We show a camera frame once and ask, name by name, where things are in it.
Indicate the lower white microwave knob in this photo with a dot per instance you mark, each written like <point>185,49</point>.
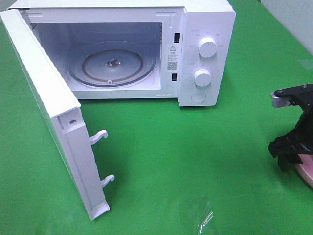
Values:
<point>202,77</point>

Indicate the clear tape piece on table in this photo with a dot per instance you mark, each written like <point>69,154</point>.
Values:
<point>196,217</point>

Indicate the glass microwave turntable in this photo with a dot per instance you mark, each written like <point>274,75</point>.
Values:
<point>111,64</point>

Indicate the white microwave door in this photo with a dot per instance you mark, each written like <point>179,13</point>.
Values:
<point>62,113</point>

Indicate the pink round plate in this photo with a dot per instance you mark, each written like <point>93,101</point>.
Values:
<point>305,169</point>

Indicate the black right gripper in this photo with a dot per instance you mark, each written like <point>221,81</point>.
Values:
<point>297,141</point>

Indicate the white microwave oven body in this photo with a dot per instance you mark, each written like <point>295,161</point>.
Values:
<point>174,27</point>

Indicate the white microwave knob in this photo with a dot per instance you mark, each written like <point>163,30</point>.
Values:
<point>202,77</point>
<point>207,47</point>

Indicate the upper white microwave knob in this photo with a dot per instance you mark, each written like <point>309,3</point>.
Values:
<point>207,47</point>

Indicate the round microwave door button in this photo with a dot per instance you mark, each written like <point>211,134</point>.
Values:
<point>198,97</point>

